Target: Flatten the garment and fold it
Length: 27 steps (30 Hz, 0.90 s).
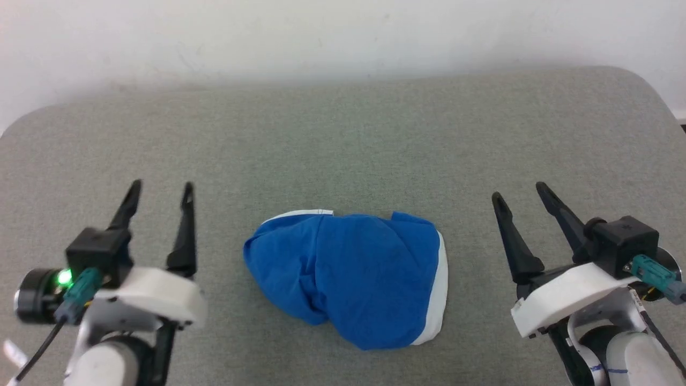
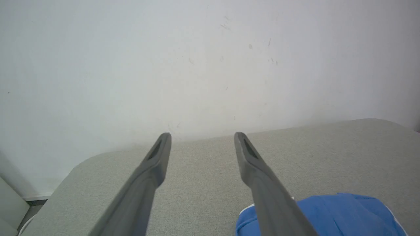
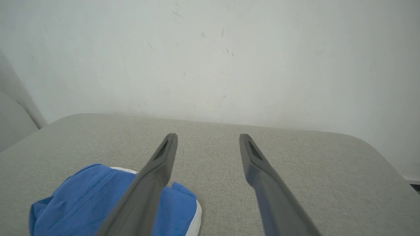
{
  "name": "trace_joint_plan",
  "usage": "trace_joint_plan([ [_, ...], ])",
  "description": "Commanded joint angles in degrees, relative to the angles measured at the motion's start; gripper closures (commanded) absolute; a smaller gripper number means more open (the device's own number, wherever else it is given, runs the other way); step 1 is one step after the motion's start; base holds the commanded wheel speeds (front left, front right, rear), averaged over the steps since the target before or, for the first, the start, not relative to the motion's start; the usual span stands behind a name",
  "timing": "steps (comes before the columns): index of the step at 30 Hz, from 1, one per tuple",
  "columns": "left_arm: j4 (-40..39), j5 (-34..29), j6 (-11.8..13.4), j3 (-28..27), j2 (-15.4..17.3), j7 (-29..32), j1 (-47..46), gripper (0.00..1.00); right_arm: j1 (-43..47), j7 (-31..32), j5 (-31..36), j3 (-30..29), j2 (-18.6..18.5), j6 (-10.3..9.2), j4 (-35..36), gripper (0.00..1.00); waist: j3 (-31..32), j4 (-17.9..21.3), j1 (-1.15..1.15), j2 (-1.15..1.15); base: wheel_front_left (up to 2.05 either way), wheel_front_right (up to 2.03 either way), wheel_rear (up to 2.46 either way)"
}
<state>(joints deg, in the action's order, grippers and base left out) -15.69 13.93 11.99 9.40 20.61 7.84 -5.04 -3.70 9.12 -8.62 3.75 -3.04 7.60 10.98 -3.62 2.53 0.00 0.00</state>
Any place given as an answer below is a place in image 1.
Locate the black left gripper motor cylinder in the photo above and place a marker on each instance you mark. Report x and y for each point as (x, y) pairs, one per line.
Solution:
(37, 295)

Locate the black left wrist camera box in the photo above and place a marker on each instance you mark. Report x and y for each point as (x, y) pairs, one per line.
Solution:
(99, 252)

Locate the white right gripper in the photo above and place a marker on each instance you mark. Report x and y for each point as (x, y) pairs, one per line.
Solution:
(563, 297)

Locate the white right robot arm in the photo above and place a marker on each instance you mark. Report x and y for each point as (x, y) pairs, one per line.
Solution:
(632, 354)

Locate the blue shorts with white trim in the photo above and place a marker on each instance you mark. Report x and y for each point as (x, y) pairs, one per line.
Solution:
(348, 279)

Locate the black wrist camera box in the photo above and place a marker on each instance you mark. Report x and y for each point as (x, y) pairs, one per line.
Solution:
(99, 252)
(621, 241)

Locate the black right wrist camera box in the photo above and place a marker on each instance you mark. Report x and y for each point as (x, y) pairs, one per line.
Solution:
(621, 241)

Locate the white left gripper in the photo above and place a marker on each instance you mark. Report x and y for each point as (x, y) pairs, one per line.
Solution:
(155, 295)

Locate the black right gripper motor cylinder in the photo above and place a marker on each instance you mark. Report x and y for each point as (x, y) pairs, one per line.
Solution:
(667, 262)

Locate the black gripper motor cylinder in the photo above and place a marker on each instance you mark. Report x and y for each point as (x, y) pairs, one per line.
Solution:
(37, 295)
(667, 262)

